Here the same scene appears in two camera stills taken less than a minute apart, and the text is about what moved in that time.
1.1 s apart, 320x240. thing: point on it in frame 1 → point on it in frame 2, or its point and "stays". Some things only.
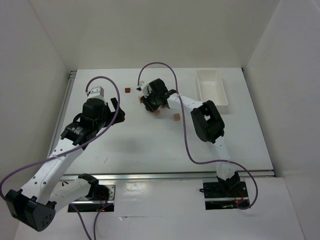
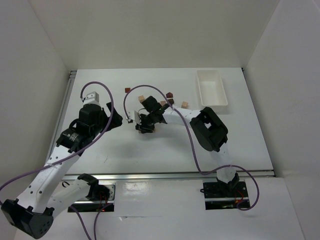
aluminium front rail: [163, 175] stays
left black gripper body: [110, 113] stays
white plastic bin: [211, 87] stays
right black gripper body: [148, 103] → [144, 124]
